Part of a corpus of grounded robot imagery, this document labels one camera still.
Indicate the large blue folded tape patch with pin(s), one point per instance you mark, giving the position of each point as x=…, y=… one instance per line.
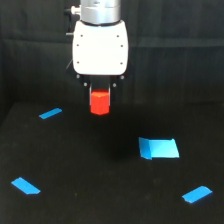
x=150, y=149

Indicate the red hexagonal block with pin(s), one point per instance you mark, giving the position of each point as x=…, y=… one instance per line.
x=99, y=102

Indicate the blue tape strip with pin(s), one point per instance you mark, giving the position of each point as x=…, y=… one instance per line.
x=25, y=186
x=196, y=194
x=50, y=113

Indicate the blue tape strip near left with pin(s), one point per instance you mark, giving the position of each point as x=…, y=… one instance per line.
x=25, y=186

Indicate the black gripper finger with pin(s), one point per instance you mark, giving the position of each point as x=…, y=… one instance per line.
x=109, y=91
x=90, y=91

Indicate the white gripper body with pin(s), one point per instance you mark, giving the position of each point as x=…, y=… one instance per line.
x=99, y=51

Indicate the blue tape strip near right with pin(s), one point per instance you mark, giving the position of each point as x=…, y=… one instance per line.
x=196, y=194

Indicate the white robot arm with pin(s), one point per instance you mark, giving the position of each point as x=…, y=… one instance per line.
x=95, y=13

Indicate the blue tape strip far left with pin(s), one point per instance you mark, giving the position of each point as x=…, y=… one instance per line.
x=50, y=113

